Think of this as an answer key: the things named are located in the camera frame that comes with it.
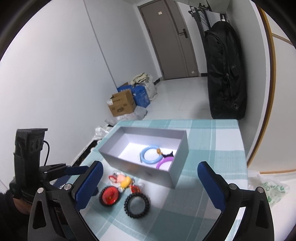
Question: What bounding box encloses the red round spiky ornament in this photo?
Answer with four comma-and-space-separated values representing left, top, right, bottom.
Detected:
99, 186, 119, 207

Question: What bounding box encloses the pig figure keychain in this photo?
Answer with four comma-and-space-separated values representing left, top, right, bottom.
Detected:
108, 172, 144, 193

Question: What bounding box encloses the black coil hair tie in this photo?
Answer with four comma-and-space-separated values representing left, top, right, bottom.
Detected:
123, 192, 152, 219

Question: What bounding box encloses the left hand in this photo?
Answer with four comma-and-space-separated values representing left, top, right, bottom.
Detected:
13, 198, 32, 214

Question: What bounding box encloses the teal plaid tablecloth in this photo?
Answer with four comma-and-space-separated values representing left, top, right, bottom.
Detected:
52, 119, 249, 241

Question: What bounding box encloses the white green plastic bag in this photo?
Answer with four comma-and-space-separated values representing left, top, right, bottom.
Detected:
248, 171, 290, 207

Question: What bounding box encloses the grey cardboard box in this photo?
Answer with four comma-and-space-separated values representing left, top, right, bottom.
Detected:
98, 126, 189, 188

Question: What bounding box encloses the brown cardboard box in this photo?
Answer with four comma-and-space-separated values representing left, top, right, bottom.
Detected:
107, 90, 136, 117

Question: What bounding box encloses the grey plastic parcel bag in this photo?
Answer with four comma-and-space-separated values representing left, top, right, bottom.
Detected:
105, 106, 147, 126

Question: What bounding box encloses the black large backpack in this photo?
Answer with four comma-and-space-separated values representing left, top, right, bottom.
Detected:
204, 21, 247, 120

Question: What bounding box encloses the blue cardboard box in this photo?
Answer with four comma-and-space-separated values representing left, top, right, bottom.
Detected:
117, 82, 150, 108

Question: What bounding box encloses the beige cloth bag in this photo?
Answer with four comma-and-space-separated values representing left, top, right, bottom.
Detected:
130, 72, 158, 101

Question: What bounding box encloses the grey brown door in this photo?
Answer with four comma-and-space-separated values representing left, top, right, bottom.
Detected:
138, 1, 199, 80

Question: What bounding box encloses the light blue bracelet ring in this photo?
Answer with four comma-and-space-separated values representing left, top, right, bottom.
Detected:
140, 144, 164, 165

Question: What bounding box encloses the purple bracelet ring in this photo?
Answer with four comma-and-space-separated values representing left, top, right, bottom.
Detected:
155, 156, 174, 171

